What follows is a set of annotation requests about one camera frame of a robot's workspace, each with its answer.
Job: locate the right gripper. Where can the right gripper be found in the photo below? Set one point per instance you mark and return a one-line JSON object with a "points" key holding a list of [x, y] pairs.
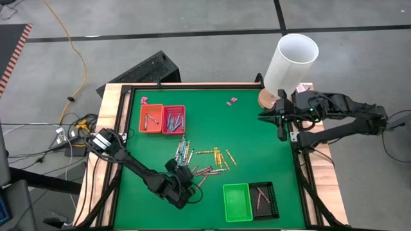
{"points": [[289, 110]]}

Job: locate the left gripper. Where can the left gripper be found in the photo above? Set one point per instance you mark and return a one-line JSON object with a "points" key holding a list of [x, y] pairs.
{"points": [[183, 176]]}

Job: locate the red crayons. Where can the red crayons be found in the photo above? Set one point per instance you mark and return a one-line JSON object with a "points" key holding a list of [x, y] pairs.
{"points": [[203, 170]]}

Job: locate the teal crayon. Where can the teal crayon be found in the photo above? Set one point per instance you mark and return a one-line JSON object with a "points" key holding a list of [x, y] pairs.
{"points": [[172, 123], [169, 119], [176, 127]]}

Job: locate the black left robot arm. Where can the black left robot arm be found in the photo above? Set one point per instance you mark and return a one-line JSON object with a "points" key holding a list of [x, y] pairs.
{"points": [[141, 171]]}

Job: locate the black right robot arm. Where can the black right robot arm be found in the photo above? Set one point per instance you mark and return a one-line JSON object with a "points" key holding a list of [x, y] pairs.
{"points": [[353, 109]]}

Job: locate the pink card packet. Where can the pink card packet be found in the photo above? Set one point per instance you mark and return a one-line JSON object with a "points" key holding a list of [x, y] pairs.
{"points": [[300, 87]]}

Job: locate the green table mat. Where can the green table mat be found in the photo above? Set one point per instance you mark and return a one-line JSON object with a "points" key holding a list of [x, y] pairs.
{"points": [[154, 211]]}

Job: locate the white lamp wooden base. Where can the white lamp wooden base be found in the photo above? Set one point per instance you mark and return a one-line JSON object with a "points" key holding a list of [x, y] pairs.
{"points": [[289, 67]]}

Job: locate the green plastic basket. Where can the green plastic basket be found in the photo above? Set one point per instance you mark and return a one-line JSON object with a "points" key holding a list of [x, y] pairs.
{"points": [[237, 202]]}

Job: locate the red plastic basket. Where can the red plastic basket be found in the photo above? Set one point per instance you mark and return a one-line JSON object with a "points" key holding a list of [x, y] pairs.
{"points": [[175, 109]]}

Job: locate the orange plastic basket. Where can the orange plastic basket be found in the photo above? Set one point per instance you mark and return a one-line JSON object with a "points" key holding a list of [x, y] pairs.
{"points": [[151, 109]]}

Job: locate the black plastic basket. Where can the black plastic basket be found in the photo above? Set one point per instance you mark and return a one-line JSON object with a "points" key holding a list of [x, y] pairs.
{"points": [[273, 208]]}

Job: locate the black power box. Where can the black power box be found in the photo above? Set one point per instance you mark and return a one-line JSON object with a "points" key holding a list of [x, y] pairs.
{"points": [[75, 150]]}

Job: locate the black foam case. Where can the black foam case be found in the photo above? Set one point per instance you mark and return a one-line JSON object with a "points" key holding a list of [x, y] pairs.
{"points": [[144, 70]]}

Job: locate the yellow power plug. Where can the yellow power plug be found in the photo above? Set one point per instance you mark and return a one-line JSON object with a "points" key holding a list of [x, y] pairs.
{"points": [[83, 124]]}

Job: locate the grey power strip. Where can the grey power strip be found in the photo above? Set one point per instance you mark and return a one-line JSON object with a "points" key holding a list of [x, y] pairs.
{"points": [[64, 138]]}

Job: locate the black mat striped edge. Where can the black mat striped edge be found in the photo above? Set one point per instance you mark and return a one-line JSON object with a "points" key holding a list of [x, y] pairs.
{"points": [[8, 45]]}

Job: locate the black aluminium table frame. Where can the black aluminium table frame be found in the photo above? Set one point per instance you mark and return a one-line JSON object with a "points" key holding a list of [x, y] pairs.
{"points": [[192, 86]]}

